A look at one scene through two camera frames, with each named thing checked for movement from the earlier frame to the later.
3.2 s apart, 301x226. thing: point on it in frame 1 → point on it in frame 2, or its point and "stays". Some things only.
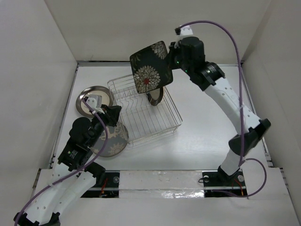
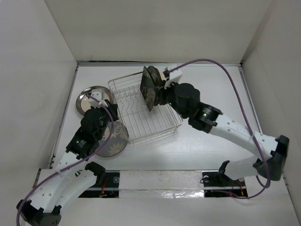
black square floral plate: [151, 68] → [147, 89]
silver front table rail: [167, 184] stays
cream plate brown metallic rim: [106, 97] stays
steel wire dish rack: [142, 119] stays
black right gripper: [174, 50] → [162, 92]
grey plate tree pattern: [117, 141] stays
